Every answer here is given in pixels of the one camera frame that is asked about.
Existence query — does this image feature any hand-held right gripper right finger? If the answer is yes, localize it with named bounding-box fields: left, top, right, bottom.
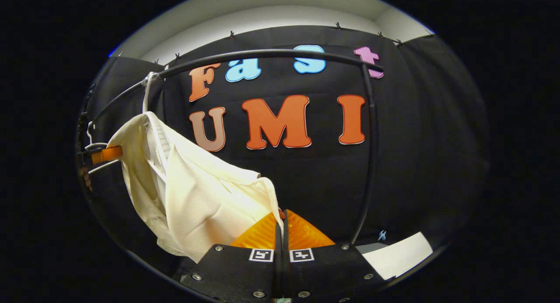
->
left=282, top=209, right=390, bottom=301

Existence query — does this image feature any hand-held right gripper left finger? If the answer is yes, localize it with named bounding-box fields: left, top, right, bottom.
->
left=179, top=209, right=283, bottom=300

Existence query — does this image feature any cream button shirt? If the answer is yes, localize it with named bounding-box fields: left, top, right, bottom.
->
left=106, top=112, right=285, bottom=263

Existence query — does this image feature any empty white hanger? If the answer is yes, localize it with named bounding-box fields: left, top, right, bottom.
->
left=84, top=121, right=121, bottom=176

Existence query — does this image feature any white shirt hanger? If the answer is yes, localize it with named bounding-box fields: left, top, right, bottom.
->
left=141, top=71, right=173, bottom=183

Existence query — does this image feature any black clothes rack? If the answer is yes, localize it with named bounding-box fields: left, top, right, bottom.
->
left=87, top=49, right=385, bottom=246

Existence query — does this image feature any white cabinet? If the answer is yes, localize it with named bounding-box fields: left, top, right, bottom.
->
left=357, top=232, right=434, bottom=281

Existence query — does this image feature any black backdrop cloth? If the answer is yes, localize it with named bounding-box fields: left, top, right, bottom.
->
left=77, top=25, right=490, bottom=277

